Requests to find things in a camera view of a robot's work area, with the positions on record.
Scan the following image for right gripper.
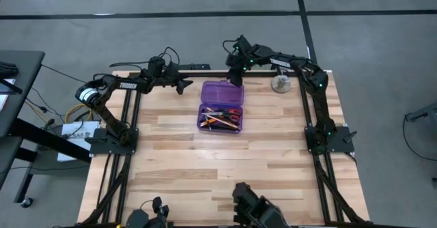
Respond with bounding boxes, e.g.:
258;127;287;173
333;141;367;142
225;53;248;88

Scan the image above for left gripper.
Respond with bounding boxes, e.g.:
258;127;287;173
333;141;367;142
160;61;195;96

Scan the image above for black scissors red handles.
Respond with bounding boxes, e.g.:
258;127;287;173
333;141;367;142
201;107;243;124

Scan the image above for natural wood pencil green ferrule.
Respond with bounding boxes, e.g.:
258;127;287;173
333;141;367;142
206;109;240;130

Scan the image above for orange pencil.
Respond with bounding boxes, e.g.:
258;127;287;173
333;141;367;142
199;117;220;128

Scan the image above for thick matte black clip pen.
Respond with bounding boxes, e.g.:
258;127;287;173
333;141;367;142
200;124;240;132

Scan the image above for purple plastic supply box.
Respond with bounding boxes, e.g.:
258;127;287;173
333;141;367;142
196;80;245;134

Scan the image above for brass cylinder weight on disc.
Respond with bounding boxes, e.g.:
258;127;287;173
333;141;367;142
270;74;292;94

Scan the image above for white paper sheet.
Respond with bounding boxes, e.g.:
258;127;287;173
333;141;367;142
57;120;100;162

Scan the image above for black side desk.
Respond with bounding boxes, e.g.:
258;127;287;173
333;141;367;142
0;49;91;203

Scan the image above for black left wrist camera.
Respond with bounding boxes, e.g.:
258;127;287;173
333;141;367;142
147;55;167;79

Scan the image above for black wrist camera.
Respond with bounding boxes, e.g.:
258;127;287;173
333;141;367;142
235;34;255;57
147;55;167;79

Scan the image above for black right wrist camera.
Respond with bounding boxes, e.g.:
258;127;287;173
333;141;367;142
235;34;255;57

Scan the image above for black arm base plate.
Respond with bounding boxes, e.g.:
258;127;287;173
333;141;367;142
305;125;358;155
84;128;140;156

